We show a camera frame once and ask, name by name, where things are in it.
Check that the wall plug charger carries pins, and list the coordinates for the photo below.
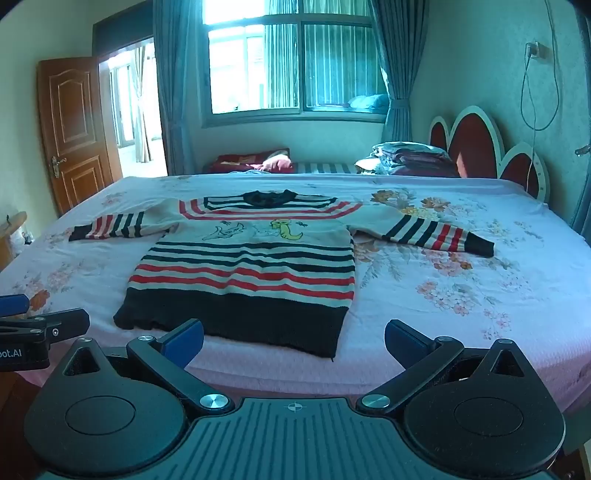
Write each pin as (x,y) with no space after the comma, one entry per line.
(537,50)

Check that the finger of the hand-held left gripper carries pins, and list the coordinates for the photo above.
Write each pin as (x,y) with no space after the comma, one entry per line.
(14,305)
(64,323)

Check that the blue curtain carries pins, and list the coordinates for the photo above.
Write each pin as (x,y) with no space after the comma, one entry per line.
(178,92)
(399,69)

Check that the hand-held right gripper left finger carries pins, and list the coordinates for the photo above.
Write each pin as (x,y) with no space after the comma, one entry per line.
(182,344)

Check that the sliding glass window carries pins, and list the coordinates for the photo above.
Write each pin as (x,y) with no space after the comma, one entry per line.
(323,64)

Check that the stack of folded blankets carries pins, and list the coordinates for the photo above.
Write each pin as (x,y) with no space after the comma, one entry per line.
(411,159)

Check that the maroon pillow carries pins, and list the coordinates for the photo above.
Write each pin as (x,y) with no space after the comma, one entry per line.
(258,161)

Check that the blue cloth on windowsill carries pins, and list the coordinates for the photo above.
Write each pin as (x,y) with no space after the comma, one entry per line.
(367,101)

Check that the red and white headboard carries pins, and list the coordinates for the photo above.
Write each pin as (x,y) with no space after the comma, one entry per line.
(475,147)

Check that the floral bed sheet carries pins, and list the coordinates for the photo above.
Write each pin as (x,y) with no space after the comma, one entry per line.
(461,300)

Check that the brown wooden door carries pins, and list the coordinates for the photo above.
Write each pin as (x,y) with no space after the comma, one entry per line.
(74,138)

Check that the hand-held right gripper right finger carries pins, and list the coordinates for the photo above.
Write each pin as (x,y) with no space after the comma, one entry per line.
(406,344)

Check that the striped knit sweater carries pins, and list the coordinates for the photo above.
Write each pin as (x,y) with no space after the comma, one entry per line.
(240,277)

